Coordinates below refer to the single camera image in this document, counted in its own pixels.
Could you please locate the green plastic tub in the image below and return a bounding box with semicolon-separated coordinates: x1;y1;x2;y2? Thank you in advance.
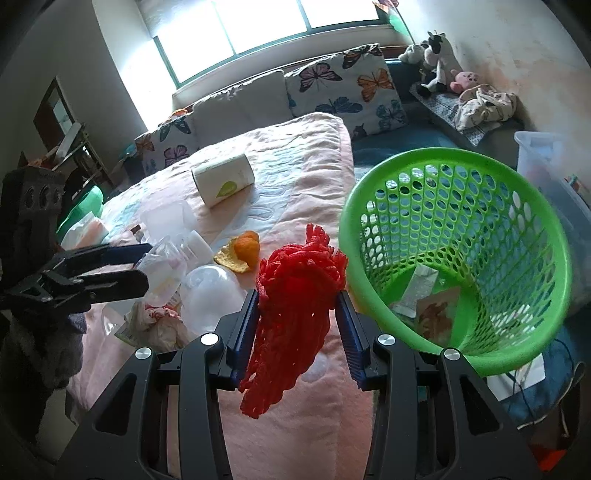
56;185;105;232

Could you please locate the green plastic basket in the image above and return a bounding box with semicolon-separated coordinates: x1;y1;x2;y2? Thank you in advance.
338;148;573;379

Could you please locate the green decoration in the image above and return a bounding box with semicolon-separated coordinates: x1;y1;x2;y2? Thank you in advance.
374;0;415;41

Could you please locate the white pillow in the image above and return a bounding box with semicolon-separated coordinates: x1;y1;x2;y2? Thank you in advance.
191;69;294;148

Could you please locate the white paper cup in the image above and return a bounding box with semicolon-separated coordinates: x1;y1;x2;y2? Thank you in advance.
191;154;256;208

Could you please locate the red plastic object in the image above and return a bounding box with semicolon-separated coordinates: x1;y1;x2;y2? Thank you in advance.
529;442;574;472

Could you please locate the brown printed packet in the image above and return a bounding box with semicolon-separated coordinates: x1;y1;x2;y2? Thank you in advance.
416;286;463;346

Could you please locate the white plush toy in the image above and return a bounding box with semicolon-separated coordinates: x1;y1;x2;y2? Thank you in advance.
398;44;430;65

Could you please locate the white paper wrapper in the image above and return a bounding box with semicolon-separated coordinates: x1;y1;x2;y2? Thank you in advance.
392;265;440;318

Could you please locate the orange peel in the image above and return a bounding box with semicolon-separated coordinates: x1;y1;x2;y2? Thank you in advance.
213;230;260;274

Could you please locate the person's left forearm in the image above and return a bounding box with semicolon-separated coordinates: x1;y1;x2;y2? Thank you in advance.
0;311;88;407

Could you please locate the large butterfly print pillow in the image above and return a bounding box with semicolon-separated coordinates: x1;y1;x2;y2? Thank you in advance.
284;44;409;139

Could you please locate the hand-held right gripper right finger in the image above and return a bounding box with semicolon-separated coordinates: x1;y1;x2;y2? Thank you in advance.
335;290;546;480

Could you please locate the window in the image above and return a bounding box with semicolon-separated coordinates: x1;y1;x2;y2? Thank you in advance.
139;0;398;88

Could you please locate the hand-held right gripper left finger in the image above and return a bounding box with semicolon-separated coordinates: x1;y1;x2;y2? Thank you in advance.
55;288;262;480

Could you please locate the clear plastic bottle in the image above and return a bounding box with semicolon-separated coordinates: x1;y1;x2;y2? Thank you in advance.
136;230;214;308

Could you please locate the pink plush toy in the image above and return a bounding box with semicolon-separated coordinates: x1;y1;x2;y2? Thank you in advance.
449;70;481;95

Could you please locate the clear plastic cup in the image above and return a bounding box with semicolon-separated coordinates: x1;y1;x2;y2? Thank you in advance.
139;199;195;241

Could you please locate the blue bed sheet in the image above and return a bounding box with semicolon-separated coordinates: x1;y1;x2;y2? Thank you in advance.
351;60;525;169

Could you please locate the red foam fruit net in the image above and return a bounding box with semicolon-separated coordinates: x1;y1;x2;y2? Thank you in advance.
239;223;348;420

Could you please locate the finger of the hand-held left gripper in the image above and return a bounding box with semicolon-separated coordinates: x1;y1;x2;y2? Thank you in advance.
41;270;151;310
53;243;153;278

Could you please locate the pink blanket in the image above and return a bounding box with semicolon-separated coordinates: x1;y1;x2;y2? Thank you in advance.
65;112;384;480

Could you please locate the white paper sheet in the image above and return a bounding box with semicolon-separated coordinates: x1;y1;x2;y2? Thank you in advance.
487;355;546;398

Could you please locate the white tissue pack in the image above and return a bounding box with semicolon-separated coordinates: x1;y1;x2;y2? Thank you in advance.
60;215;109;250

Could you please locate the small butterfly print pillow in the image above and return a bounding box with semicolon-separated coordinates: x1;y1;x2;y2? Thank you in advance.
134;113;199;176

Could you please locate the thin cable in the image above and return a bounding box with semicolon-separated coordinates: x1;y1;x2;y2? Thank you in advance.
508;339;580;428

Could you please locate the clear plastic storage bin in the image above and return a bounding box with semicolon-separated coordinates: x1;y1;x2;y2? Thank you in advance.
514;131;591;315

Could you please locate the metal rack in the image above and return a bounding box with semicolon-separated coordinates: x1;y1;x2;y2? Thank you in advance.
44;121;115;185

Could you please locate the crumpled plastic wrapper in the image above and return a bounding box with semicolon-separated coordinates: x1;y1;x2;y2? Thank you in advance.
115;300;190;349

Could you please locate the cow plush toy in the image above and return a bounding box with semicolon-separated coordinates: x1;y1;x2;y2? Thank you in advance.
416;31;459;97

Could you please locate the patterned grey mat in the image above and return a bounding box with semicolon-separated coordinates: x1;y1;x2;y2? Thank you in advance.
410;83;504;148

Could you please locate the crumpled printed cloth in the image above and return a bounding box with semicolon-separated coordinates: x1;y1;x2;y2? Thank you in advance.
455;85;517;132

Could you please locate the clear plastic dome lid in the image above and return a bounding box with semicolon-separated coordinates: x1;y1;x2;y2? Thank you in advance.
179;265;247;337

